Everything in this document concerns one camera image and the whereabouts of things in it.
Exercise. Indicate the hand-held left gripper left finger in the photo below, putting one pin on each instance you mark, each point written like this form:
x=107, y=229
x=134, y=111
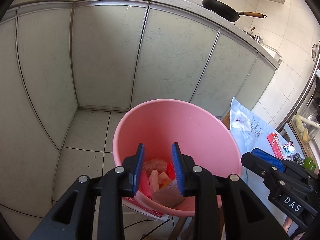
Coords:
x=139, y=170

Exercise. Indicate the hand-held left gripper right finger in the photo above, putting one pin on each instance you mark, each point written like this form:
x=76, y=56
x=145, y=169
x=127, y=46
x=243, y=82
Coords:
x=177, y=170

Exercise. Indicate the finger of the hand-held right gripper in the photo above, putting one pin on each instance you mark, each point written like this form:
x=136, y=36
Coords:
x=267, y=158
x=255, y=166

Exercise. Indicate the pink white paper bag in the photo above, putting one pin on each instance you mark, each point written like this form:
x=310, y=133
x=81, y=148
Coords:
x=163, y=177

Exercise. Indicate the clear bubble wrap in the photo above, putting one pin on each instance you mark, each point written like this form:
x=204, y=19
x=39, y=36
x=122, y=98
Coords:
x=155, y=163

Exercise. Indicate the red plastic packet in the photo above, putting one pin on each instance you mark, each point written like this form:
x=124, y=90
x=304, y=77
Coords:
x=275, y=143

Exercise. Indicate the small yellow foam net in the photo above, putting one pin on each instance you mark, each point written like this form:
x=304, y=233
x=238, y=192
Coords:
x=165, y=185

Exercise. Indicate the steel wool scrubber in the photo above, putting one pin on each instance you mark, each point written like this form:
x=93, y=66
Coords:
x=297, y=158

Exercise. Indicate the pink plastic bucket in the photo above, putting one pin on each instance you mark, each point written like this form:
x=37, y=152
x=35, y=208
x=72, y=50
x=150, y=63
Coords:
x=175, y=125

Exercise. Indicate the person's right hand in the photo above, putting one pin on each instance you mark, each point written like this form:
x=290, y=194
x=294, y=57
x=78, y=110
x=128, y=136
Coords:
x=288, y=224

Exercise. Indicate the floral light-blue cloth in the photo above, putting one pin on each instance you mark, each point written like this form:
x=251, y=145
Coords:
x=247, y=140

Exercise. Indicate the red white booklet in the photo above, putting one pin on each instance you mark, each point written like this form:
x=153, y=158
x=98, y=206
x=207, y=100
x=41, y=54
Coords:
x=150, y=211

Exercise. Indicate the green bell pepper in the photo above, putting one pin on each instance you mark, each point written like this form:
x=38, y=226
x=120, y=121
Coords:
x=310, y=163

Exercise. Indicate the ginger root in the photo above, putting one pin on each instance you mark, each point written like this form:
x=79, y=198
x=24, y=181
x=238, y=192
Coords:
x=307, y=136

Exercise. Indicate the corn cob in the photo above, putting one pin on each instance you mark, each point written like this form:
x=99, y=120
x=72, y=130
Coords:
x=301, y=125

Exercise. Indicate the brown cardboard box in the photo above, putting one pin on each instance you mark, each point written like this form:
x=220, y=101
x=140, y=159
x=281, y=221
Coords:
x=226, y=121

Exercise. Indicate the white leek stalk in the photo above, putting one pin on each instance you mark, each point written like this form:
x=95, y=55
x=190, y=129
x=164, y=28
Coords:
x=312, y=123

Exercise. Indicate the clear plastic container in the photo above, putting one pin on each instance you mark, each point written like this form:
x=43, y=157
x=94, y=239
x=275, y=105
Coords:
x=312, y=110

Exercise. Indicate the metal shelf rack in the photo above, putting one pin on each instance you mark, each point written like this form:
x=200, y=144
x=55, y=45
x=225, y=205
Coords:
x=303, y=95

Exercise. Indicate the white plastic box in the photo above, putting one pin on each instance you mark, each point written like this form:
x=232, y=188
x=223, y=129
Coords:
x=272, y=53

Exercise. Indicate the electric fan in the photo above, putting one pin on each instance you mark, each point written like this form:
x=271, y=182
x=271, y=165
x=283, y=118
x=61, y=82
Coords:
x=315, y=52

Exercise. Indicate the small steel pot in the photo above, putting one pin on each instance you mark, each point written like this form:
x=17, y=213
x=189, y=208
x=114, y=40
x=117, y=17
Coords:
x=258, y=39

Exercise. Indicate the kitchen counter cabinets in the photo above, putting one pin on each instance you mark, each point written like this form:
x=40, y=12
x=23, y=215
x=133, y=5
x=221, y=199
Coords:
x=100, y=55

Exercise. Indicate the copper pot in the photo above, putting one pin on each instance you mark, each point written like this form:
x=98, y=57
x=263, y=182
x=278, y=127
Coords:
x=248, y=32

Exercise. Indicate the open black frying pan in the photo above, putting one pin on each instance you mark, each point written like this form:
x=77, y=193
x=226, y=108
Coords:
x=220, y=8

